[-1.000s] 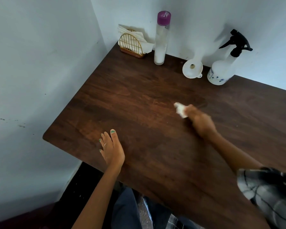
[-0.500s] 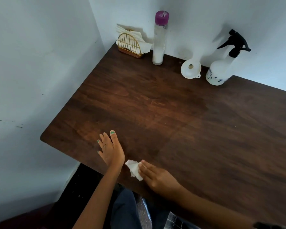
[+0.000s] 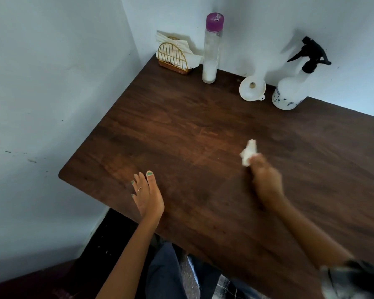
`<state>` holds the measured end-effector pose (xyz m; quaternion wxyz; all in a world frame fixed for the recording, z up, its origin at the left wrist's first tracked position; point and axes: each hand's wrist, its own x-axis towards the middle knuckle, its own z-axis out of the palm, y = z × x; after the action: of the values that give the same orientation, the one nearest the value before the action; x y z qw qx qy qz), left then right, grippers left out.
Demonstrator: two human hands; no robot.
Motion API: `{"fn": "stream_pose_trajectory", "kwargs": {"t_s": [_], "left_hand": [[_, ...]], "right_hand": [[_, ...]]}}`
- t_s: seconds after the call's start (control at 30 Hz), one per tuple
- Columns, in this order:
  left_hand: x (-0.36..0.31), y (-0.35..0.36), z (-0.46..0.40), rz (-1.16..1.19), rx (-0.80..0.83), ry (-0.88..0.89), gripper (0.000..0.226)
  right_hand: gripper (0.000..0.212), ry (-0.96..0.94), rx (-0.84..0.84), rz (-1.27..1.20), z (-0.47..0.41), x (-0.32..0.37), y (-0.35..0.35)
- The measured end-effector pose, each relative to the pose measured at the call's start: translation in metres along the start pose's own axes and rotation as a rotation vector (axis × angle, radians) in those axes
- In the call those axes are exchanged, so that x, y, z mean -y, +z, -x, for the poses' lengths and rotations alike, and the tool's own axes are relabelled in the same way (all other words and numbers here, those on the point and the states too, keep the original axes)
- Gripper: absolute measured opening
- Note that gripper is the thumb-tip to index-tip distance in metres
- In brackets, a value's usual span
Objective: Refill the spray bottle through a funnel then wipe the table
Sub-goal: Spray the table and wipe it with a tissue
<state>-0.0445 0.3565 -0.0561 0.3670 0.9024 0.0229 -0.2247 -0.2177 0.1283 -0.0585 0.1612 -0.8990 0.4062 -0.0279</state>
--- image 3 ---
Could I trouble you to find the person's left hand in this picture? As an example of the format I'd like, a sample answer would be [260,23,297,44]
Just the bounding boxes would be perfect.
[130,170,165,222]

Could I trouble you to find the person's right hand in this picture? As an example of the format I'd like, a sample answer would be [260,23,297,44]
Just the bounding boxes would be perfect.
[248,153,286,212]

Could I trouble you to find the single white paper napkin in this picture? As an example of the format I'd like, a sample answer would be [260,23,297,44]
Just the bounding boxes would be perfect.
[239,139,258,167]

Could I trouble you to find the white spray bottle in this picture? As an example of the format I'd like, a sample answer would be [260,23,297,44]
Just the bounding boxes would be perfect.
[271,69,311,111]

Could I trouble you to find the white plastic funnel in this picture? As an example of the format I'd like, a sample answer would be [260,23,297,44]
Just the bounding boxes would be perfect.
[239,75,267,102]

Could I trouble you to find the black spray trigger head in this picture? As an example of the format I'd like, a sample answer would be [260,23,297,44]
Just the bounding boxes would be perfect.
[286,36,332,74]

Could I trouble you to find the tall frosted clear bottle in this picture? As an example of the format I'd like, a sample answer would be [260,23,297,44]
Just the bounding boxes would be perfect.
[202,27,222,84]

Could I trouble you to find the purple bottle cap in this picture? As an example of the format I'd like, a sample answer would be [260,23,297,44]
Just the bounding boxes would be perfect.
[205,12,225,33]

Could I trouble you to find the person's right forearm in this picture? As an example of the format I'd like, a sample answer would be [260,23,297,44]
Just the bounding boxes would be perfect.
[271,196,354,271]

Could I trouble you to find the person's left forearm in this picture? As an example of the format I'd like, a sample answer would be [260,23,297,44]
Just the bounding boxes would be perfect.
[95,216,162,299]

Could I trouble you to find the blue jeans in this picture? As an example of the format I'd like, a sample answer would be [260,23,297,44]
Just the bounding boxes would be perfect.
[145,241,262,299]

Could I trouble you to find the dark wooden table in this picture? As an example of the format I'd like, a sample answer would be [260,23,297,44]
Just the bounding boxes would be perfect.
[58,54,374,299]

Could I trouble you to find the black white plaid shirt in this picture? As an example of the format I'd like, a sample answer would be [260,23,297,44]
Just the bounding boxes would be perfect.
[212,260,374,299]

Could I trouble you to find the white paper napkins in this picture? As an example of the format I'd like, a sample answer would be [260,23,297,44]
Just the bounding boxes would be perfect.
[155,31,203,69]

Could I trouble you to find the gold wire napkin holder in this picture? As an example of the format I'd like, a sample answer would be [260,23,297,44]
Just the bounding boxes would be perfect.
[157,36,191,75]

